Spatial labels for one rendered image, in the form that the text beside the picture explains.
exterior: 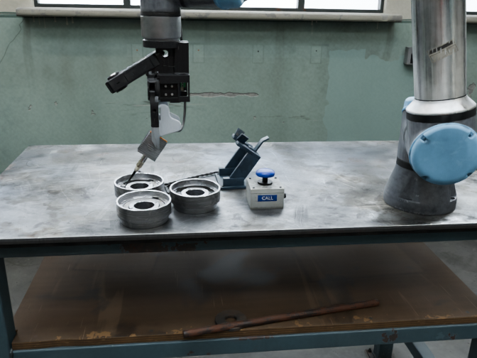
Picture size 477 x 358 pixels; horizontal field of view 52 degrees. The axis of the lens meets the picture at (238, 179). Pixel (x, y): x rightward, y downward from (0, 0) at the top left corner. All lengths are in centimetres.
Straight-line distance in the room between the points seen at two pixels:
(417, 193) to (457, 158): 18
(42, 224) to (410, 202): 73
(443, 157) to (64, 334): 82
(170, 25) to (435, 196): 62
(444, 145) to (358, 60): 188
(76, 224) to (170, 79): 33
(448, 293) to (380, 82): 169
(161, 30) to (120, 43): 164
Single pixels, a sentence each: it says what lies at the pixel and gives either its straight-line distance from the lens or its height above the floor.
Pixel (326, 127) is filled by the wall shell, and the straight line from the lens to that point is 277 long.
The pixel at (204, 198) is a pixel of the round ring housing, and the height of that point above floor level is 84.
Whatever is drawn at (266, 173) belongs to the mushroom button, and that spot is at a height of 87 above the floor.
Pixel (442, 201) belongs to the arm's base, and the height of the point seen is 83.
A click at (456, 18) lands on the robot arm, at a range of 90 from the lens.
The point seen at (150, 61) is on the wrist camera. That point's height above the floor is 109.
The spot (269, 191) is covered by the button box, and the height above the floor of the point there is 84.
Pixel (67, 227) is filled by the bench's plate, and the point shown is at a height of 80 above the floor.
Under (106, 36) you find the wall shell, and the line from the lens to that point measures 260.
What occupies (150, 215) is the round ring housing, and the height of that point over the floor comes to 83.
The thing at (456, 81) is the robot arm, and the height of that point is 109.
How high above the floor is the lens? 121
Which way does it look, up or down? 20 degrees down
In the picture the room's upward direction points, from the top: 1 degrees clockwise
